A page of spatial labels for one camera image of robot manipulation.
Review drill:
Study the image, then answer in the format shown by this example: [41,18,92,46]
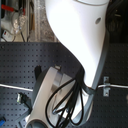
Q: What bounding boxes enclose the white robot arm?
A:
[25,0,109,128]

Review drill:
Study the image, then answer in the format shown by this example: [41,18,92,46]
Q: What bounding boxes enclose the small grey clip fixture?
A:
[17,93,25,104]

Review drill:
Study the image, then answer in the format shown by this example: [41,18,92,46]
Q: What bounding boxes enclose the red tool in background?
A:
[1,4,25,15]

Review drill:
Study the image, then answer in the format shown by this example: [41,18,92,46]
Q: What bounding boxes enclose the blue object at corner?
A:
[0,116,6,127]

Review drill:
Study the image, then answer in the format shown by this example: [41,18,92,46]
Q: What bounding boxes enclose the black robot arm cables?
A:
[45,67,86,128]

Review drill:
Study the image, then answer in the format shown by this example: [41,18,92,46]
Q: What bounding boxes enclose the grey metal cable clip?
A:
[103,76,110,97]

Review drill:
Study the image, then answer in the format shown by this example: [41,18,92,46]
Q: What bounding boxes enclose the white cable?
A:
[0,83,128,92]

